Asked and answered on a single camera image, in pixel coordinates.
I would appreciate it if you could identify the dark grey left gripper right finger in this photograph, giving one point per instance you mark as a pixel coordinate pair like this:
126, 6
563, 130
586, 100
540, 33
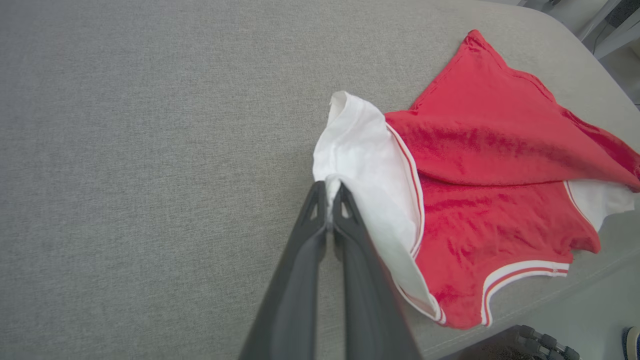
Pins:
370, 310

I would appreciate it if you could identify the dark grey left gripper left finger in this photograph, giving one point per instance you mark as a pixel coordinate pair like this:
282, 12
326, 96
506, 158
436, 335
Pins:
295, 300

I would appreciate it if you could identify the red and white basketball jersey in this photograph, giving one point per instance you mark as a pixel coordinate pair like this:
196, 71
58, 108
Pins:
480, 150

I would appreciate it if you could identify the dark grey wheeled robot base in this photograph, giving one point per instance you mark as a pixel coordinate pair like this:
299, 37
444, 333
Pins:
530, 345

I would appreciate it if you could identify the blue shoe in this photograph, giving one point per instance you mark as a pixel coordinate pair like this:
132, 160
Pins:
633, 345

